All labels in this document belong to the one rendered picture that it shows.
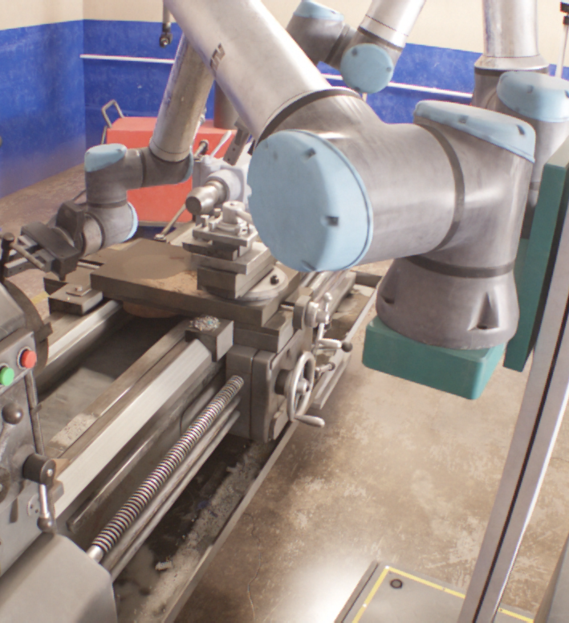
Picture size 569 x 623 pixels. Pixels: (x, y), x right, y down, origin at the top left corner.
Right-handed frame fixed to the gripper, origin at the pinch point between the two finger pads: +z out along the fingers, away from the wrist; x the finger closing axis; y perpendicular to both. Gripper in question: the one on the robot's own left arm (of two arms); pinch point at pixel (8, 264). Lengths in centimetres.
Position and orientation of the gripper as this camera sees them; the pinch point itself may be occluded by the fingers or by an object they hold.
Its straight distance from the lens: 144.1
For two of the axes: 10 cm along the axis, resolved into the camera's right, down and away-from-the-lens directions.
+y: -3.5, 7.4, 5.7
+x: -7.9, -5.6, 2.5
